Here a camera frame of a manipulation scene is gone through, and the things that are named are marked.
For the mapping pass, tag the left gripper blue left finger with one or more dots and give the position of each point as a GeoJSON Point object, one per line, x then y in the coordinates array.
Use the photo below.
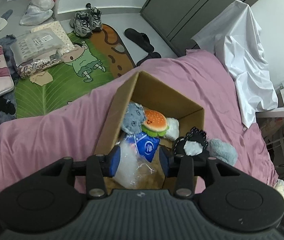
{"type": "Point", "coordinates": [113, 160]}

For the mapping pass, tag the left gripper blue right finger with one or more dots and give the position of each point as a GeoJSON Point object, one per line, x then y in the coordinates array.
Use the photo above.
{"type": "Point", "coordinates": [166, 158]}

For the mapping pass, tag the black white plush toy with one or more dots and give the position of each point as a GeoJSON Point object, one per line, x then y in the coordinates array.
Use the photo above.
{"type": "Point", "coordinates": [193, 144]}

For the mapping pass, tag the plush hamburger toy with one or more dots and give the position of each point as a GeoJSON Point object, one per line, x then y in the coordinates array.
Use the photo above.
{"type": "Point", "coordinates": [155, 124]}

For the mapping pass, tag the light blue plush toy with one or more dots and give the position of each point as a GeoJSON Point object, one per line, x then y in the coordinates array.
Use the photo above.
{"type": "Point", "coordinates": [222, 151]}

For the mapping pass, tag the blue white plastic package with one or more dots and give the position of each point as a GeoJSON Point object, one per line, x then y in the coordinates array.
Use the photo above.
{"type": "Point", "coordinates": [136, 170]}

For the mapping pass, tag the pink bed sheet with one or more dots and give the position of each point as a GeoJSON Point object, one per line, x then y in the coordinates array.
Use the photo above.
{"type": "Point", "coordinates": [30, 144]}

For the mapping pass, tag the green cartoon floor mat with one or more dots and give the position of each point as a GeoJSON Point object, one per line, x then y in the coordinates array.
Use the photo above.
{"type": "Point", "coordinates": [95, 61]}

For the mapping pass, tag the black slipper near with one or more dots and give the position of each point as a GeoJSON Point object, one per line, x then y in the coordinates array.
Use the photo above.
{"type": "Point", "coordinates": [152, 55]}

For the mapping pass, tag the black slipper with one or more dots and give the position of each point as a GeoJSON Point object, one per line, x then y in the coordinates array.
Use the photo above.
{"type": "Point", "coordinates": [152, 55]}
{"type": "Point", "coordinates": [141, 39]}

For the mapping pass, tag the black slipper far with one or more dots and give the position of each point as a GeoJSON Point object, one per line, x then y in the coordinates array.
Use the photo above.
{"type": "Point", "coordinates": [141, 39]}

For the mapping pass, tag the packaged fabric bundle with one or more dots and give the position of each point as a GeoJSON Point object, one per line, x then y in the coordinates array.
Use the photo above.
{"type": "Point", "coordinates": [41, 48]}

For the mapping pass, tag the grey sneaker right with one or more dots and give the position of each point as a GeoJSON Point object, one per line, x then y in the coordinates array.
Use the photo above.
{"type": "Point", "coordinates": [95, 19]}

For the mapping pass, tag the grey sneaker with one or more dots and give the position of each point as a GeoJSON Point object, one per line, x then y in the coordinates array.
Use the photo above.
{"type": "Point", "coordinates": [95, 19]}
{"type": "Point", "coordinates": [80, 24]}

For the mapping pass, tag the white cloth cover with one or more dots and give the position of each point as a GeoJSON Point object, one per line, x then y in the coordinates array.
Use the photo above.
{"type": "Point", "coordinates": [234, 38]}

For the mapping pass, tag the grey sneaker left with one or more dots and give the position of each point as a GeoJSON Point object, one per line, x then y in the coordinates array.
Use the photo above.
{"type": "Point", "coordinates": [80, 24]}

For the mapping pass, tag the grey door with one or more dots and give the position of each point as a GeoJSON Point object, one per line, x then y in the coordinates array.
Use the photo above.
{"type": "Point", "coordinates": [177, 21]}

